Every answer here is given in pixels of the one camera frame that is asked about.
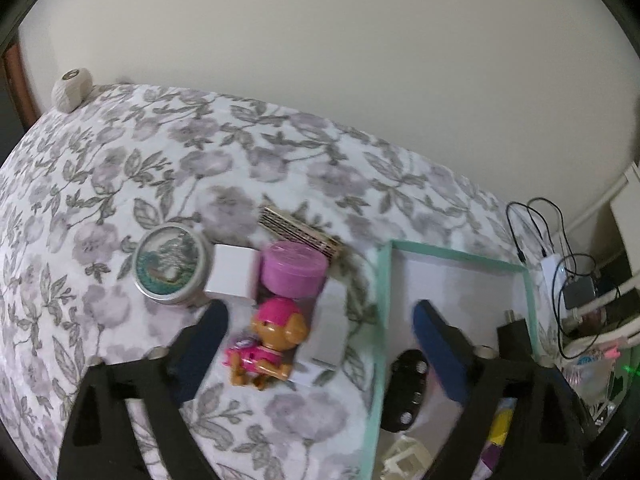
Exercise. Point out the white power strip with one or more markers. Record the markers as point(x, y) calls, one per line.
point(554, 280)

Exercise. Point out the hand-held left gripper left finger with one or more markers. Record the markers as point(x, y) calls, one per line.
point(205, 345)

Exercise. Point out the black toy car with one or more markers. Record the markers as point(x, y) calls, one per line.
point(405, 390)

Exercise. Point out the black printed package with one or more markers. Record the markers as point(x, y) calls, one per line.
point(607, 440)

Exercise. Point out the pink round container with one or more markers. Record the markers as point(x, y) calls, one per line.
point(295, 267)

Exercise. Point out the pink toy dog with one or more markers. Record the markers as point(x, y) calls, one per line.
point(272, 330)

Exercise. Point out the black triangular block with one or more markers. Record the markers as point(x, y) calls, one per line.
point(517, 337)

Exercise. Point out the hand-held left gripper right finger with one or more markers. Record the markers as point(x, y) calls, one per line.
point(440, 350)

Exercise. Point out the brown wooden bed frame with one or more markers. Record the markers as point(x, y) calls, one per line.
point(17, 85)

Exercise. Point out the cream plastic toy chair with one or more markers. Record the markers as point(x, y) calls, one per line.
point(407, 460)

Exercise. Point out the white charger cube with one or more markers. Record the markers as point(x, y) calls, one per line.
point(230, 272)

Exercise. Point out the floral blanket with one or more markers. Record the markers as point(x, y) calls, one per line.
point(125, 170)

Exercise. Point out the black power adapter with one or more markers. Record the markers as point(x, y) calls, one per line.
point(580, 294)

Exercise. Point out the white yarn ball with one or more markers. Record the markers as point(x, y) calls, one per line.
point(72, 89)

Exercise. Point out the teal cardboard box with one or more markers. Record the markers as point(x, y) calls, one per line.
point(465, 275)

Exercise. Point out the clear plastic bag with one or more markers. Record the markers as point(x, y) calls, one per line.
point(590, 380)

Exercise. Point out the small white box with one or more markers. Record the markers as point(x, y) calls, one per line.
point(325, 330)

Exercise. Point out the round metal tin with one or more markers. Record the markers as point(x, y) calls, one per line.
point(170, 262)

